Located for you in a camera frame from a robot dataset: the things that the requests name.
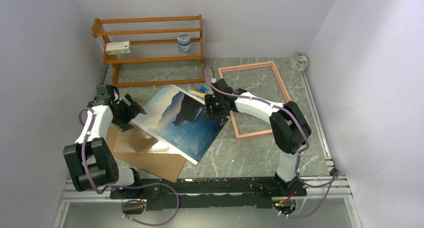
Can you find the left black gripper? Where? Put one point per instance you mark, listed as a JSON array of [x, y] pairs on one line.
[[133, 110]]

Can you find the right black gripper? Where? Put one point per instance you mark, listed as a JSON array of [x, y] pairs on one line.
[[210, 99]]

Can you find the mountain landscape photo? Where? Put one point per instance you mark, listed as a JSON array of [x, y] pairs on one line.
[[178, 119]]

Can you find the pink picture frame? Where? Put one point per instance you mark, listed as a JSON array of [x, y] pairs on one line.
[[253, 66]]

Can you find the clear acrylic sheet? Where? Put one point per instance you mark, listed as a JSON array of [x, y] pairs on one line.
[[135, 140]]

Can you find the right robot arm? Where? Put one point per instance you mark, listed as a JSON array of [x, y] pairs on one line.
[[289, 126]]

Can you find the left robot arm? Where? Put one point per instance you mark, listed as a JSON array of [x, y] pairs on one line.
[[90, 162]]

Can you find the brown backing board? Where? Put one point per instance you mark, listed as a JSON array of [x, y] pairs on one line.
[[167, 166]]

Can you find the white green cardboard box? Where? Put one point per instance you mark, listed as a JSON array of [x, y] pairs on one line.
[[117, 48]]

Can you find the wooden shelf rack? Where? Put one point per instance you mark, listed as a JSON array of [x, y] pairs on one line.
[[153, 40]]

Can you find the small blue white jar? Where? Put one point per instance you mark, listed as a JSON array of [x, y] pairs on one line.
[[184, 42]]

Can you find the clear tape roll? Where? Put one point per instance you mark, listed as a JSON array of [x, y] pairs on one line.
[[299, 61]]

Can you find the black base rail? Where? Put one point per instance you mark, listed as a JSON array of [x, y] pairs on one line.
[[260, 192]]

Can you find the aluminium extrusion frame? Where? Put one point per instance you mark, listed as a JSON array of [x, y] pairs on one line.
[[317, 187]]

